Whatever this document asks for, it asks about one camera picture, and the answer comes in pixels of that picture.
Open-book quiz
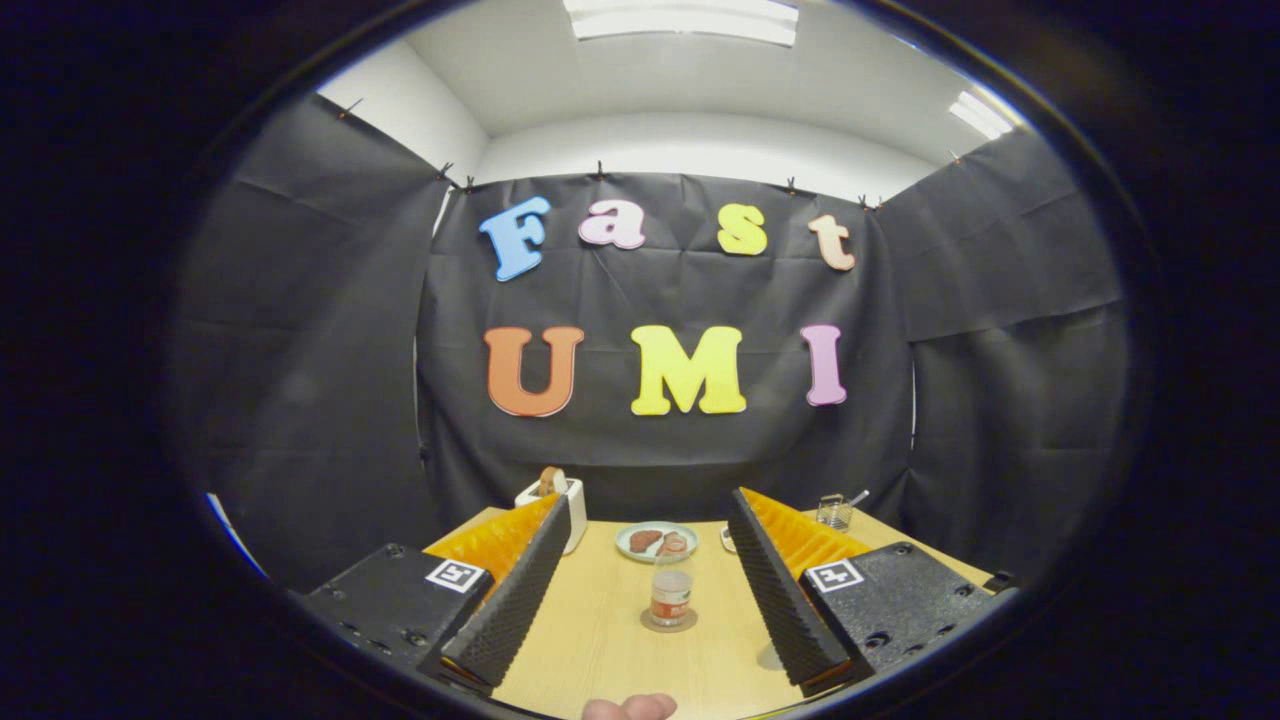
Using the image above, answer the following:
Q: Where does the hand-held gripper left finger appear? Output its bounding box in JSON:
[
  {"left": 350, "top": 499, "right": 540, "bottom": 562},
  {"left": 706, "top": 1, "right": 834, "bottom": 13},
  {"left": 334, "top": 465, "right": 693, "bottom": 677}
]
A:
[{"left": 298, "top": 492, "right": 573, "bottom": 693}]

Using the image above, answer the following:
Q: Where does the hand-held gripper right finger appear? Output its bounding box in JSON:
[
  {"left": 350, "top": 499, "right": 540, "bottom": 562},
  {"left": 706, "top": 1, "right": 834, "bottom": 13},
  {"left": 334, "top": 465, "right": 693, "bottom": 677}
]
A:
[{"left": 727, "top": 487, "right": 1003, "bottom": 698}]

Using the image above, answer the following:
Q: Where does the clear plastic juice bottle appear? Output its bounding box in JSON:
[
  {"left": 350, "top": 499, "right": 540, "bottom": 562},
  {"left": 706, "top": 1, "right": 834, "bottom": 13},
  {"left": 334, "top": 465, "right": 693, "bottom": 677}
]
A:
[{"left": 648, "top": 540, "right": 695, "bottom": 629}]

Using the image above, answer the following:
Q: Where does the wooden table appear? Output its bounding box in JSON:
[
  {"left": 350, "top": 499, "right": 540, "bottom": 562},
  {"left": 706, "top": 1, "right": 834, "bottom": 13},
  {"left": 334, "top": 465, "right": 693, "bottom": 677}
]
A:
[{"left": 425, "top": 505, "right": 996, "bottom": 719}]

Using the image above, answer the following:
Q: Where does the white toaster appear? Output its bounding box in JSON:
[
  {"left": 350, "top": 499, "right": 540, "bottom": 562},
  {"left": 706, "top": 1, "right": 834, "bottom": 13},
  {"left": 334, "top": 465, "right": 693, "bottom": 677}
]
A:
[{"left": 514, "top": 478, "right": 588, "bottom": 556}]

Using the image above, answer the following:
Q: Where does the pale green plate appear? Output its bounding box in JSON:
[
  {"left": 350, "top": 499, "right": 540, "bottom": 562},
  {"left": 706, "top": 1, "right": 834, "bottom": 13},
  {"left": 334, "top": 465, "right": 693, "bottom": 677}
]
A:
[{"left": 615, "top": 521, "right": 699, "bottom": 564}]

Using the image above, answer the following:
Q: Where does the black backdrop cloth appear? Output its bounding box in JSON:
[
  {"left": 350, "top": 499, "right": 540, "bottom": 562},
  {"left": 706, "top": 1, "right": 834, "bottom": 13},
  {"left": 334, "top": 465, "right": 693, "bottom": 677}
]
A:
[{"left": 165, "top": 95, "right": 1131, "bottom": 593}]

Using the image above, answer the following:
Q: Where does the ceiling light panel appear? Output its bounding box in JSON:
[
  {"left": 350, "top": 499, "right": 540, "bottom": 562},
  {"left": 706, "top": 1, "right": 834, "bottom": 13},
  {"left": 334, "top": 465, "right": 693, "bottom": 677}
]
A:
[{"left": 947, "top": 90, "right": 1017, "bottom": 142}]

